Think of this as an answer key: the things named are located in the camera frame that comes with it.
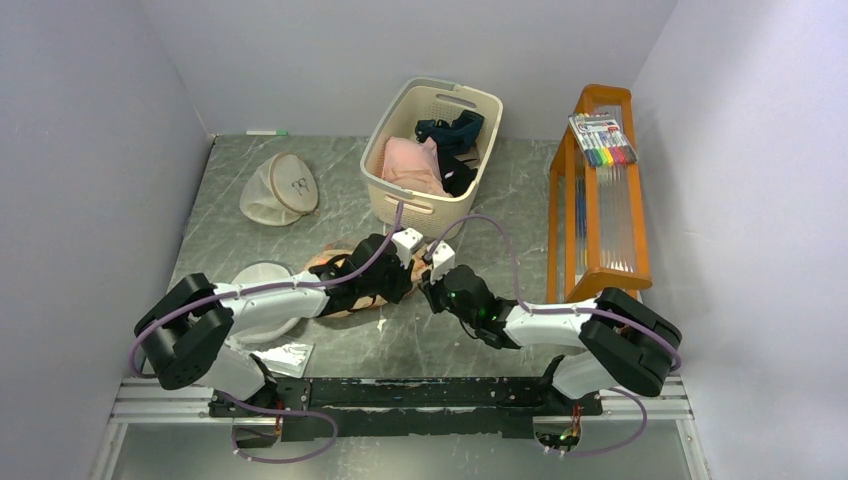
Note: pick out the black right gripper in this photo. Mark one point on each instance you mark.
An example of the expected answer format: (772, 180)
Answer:
(431, 291)

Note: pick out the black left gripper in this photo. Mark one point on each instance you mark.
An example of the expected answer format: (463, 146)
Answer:
(403, 276)

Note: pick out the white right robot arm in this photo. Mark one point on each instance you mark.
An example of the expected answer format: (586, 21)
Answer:
(623, 342)

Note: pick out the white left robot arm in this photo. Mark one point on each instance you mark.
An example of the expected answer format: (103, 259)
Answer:
(186, 335)

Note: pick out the white round mesh laundry bag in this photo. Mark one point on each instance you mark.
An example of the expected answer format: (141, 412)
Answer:
(260, 323)

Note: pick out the beige mesh laundry bag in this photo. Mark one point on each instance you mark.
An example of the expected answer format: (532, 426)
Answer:
(280, 192)

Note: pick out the dark blue bra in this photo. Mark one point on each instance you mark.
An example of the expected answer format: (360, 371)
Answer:
(455, 137)

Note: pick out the cream plastic laundry basket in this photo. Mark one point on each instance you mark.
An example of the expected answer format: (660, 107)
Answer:
(423, 98)

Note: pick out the pink garment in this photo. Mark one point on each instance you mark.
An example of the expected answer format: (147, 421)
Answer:
(413, 166)

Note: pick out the black garment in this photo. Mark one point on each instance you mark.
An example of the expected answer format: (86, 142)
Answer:
(456, 176)

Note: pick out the clear plastic packet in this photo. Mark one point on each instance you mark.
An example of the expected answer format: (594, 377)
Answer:
(289, 359)

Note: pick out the orange wooden rack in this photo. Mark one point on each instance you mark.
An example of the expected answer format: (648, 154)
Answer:
(597, 235)

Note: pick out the pack of coloured markers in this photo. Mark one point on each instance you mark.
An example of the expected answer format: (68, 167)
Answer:
(601, 140)

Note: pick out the green capped white marker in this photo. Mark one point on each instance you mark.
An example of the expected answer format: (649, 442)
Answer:
(268, 133)

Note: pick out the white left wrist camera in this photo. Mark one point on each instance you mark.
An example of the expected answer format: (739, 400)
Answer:
(407, 242)

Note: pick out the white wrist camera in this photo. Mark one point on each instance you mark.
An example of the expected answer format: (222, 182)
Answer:
(407, 242)
(441, 259)

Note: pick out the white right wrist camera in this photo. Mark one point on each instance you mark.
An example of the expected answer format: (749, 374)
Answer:
(441, 259)

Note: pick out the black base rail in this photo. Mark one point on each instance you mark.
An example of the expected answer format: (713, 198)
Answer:
(358, 407)

